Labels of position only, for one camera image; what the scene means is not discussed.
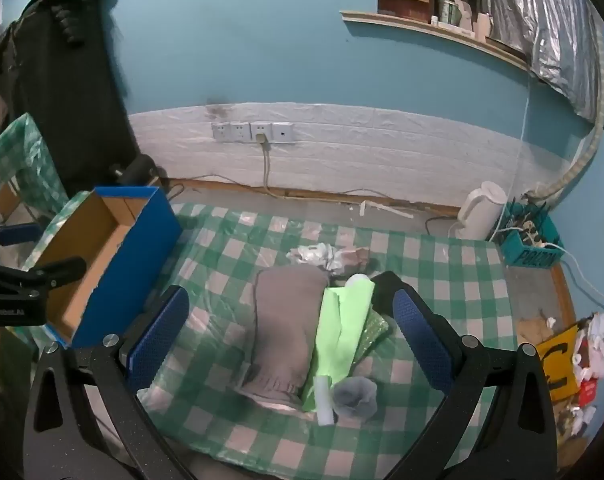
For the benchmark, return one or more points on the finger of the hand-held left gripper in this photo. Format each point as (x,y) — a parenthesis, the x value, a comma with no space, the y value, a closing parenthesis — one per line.
(22,234)
(42,275)

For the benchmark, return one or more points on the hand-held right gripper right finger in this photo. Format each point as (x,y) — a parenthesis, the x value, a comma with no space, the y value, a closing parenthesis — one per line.
(421,335)

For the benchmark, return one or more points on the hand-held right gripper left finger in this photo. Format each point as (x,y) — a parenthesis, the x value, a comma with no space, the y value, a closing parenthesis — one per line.
(157,332)

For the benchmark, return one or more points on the light green cloth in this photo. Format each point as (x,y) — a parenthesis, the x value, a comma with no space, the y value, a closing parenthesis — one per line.
(339,330)

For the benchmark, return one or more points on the grey sock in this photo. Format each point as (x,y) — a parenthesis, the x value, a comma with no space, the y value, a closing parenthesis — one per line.
(354,397)

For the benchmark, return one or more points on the blue cardboard box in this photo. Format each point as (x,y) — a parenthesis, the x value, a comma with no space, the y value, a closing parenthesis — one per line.
(132,240)

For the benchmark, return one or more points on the grey cloth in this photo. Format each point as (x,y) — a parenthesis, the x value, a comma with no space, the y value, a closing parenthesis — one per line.
(282,325)

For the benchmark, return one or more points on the green checked tablecloth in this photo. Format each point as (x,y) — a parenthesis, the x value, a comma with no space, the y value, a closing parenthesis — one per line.
(431,270)

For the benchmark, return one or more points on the green checked plastic cover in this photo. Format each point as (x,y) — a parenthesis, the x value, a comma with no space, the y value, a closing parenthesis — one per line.
(27,160)

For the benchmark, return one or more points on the white rolled sock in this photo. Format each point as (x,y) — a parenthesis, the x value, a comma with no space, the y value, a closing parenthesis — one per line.
(324,400)

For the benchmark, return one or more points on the white plastic strip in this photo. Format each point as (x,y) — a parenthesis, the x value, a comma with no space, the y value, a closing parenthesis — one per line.
(381,208)

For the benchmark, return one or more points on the black hair dryer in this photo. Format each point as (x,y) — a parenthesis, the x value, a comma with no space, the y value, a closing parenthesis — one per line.
(139,169)

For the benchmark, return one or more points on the teal plastic basket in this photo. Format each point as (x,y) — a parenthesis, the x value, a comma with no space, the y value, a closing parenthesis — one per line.
(529,250)

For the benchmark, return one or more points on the black hanging clothes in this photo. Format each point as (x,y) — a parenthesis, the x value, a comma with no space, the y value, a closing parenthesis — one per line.
(62,100)

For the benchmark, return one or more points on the white electric kettle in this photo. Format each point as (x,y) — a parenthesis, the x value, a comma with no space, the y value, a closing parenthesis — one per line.
(481,207)

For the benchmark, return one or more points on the yellow sign board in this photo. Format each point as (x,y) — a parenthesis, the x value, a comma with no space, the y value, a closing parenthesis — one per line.
(561,360)

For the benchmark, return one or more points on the white plastic bag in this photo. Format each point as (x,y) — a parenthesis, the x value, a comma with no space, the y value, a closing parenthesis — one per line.
(601,345)

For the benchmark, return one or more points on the wooden window sill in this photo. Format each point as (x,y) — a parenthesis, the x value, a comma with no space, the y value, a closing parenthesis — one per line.
(431,30)

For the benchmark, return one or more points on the green tin can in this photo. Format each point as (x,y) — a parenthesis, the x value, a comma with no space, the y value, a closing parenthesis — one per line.
(449,12)

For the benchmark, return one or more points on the silver foil curtain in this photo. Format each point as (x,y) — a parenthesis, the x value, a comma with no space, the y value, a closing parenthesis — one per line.
(546,25)

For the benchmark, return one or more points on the white wall socket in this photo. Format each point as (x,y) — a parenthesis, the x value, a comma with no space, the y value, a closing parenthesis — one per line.
(240,131)
(261,129)
(283,132)
(222,131)

